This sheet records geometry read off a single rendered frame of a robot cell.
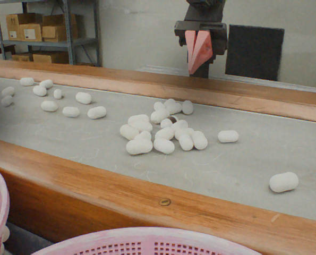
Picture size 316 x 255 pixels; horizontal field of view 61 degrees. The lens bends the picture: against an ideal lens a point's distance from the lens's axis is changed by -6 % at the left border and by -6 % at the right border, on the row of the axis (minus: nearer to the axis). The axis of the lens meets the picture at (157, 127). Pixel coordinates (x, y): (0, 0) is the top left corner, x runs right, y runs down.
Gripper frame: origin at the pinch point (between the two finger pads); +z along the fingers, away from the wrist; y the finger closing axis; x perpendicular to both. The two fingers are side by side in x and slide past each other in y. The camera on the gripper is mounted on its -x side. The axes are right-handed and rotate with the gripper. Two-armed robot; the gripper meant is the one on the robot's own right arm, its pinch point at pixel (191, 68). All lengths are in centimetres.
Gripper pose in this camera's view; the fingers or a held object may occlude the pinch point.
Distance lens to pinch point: 54.3
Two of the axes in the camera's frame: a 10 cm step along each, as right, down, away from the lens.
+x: 2.5, 4.4, 8.6
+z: -3.0, 8.8, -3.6
